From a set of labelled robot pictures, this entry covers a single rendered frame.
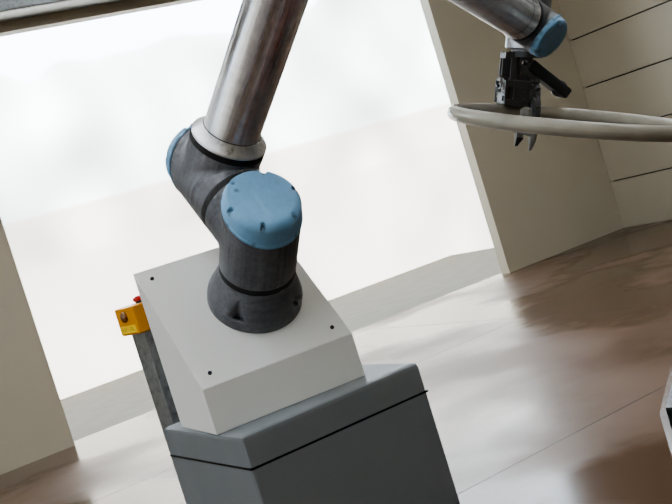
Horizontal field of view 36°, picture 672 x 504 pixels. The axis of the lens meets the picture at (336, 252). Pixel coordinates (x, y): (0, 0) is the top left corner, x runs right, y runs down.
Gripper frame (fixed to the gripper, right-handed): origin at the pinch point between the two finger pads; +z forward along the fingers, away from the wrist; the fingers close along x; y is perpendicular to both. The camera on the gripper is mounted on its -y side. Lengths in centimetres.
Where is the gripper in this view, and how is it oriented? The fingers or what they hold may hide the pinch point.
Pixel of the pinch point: (526, 144)
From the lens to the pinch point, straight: 235.1
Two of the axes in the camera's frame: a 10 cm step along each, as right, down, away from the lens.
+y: -9.9, -0.3, -1.7
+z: -0.6, 9.8, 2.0
